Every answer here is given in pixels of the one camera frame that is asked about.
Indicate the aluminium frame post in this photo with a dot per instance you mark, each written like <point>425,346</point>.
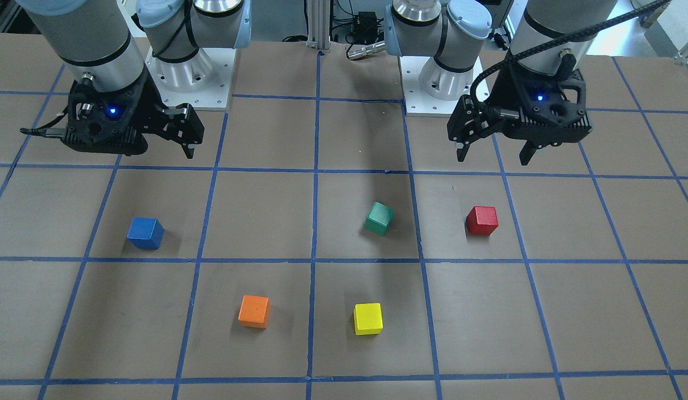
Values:
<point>318,19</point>

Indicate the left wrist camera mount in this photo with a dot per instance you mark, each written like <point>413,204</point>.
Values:
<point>551,111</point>

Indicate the green wooden block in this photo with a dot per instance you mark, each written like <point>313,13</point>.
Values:
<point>379,218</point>

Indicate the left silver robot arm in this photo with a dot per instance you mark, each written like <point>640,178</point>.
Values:
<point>552,37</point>

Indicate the red wooden block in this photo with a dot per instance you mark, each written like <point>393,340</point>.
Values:
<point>482,221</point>

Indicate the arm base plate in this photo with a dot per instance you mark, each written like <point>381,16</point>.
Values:
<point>431,91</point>
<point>205,81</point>

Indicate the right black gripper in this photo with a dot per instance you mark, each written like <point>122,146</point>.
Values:
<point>148,106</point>

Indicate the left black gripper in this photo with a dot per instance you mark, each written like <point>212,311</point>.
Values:
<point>500,90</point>

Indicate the orange wooden block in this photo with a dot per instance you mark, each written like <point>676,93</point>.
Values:
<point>254,311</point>

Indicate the yellow wooden block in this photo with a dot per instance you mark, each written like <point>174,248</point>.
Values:
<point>368,318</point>

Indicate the blue wooden block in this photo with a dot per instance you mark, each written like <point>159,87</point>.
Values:
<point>145,233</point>

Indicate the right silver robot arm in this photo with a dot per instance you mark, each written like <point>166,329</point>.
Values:
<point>94,40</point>

